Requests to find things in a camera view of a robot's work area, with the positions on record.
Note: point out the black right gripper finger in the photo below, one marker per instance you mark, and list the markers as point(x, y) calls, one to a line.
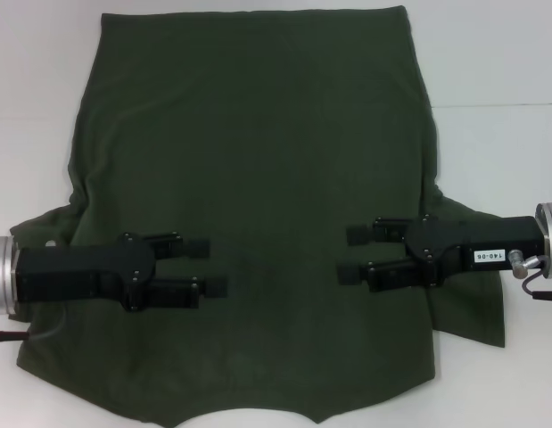
point(378, 232)
point(391, 275)

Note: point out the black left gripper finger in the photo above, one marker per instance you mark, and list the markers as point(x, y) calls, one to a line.
point(177, 292)
point(179, 246)

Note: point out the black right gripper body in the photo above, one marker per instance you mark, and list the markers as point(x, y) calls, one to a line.
point(480, 245)

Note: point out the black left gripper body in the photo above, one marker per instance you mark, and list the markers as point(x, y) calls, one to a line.
point(70, 276)

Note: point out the dark green shirt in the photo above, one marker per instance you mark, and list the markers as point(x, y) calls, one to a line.
point(257, 156)

